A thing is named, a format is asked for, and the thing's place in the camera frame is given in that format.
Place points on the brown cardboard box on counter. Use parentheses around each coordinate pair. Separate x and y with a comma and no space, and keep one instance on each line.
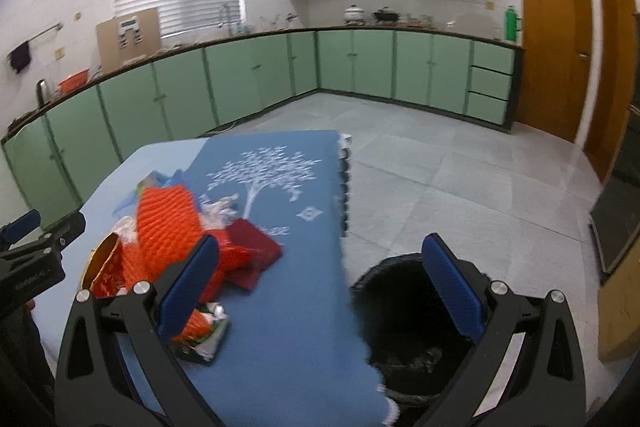
(127,39)

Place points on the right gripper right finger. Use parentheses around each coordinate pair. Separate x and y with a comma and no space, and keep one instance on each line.
(547,385)

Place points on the dark red sponge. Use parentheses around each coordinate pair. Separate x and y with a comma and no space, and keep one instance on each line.
(255,253)

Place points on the red gold foil wrapper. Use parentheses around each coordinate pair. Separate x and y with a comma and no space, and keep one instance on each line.
(103,275)

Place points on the black glass cabinet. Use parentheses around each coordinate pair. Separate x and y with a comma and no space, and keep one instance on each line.
(615,217)

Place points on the black trash bin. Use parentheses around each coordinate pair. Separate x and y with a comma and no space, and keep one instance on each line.
(411,337)

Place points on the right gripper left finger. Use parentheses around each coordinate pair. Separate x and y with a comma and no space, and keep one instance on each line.
(93,385)

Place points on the green thermos bottle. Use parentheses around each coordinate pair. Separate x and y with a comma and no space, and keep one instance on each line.
(512,24)

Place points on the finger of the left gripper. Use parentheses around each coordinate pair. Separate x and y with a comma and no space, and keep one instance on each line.
(14,231)
(60,235)

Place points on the green white wrapper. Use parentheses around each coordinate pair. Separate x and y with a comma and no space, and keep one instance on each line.
(203,334)

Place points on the blue tree-print tablecloth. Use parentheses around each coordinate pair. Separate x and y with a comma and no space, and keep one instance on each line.
(293,355)

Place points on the black wok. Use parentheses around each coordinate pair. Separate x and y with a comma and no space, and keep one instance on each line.
(386,16)

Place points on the chrome sink faucet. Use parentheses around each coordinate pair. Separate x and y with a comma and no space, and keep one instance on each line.
(225,20)

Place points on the cardboard boxes on floor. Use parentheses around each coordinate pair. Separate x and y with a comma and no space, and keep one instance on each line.
(618,305)

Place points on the brown wooden door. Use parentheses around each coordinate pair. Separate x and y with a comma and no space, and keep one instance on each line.
(615,87)
(557,44)

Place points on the orange foam fruit net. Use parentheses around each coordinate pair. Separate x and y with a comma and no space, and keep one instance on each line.
(168,227)

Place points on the green lower kitchen cabinets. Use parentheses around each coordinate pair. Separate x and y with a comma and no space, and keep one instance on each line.
(61,153)

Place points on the white tissue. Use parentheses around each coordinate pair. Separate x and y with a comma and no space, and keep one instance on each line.
(220,214)

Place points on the orange plastic basin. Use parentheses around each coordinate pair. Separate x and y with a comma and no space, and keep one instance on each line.
(73,82)

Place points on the white cooking pot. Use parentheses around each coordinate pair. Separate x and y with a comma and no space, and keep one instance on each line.
(354,16)

